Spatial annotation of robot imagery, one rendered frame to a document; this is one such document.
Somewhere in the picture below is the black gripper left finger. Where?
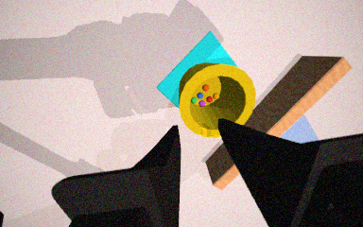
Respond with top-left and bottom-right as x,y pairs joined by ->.
51,125 -> 182,227

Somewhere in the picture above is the yellow cup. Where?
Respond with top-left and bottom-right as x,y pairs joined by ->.
179,62 -> 256,138

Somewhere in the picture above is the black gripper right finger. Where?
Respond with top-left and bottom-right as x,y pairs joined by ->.
218,118 -> 363,227

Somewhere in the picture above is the brown and tan long bar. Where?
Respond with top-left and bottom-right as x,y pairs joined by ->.
205,56 -> 352,189

